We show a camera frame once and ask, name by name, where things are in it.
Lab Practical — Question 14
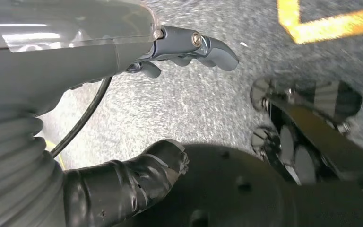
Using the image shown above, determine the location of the ribbed grey left arm sleeve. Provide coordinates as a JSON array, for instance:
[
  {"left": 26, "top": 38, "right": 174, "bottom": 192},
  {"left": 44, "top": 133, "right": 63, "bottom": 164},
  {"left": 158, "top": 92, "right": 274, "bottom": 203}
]
[{"left": 0, "top": 105, "right": 66, "bottom": 227}]

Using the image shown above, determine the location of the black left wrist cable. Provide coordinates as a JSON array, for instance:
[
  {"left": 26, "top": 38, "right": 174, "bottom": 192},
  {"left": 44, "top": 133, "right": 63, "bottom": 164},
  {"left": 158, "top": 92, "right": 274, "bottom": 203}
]
[{"left": 50, "top": 77, "right": 113, "bottom": 159}]

